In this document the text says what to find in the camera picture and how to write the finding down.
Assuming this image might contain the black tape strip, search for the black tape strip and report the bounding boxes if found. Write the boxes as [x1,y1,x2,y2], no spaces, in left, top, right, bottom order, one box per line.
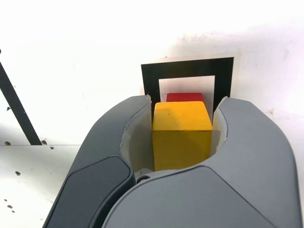
[0,61,43,146]

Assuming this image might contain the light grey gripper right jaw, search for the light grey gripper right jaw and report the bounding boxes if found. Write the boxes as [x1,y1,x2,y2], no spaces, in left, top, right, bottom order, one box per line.
[102,96,299,228]

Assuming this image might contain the black tape square outline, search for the black tape square outline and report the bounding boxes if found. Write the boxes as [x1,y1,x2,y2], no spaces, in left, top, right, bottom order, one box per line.
[141,57,235,112]

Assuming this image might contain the red cube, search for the red cube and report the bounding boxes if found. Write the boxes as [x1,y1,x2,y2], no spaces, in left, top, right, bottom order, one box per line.
[165,92,207,112]

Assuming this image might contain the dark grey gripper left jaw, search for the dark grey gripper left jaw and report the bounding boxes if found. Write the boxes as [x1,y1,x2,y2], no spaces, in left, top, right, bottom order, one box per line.
[43,94,155,228]

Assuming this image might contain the yellow cube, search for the yellow cube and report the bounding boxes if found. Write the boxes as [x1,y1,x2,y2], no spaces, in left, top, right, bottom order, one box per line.
[151,101,213,172]

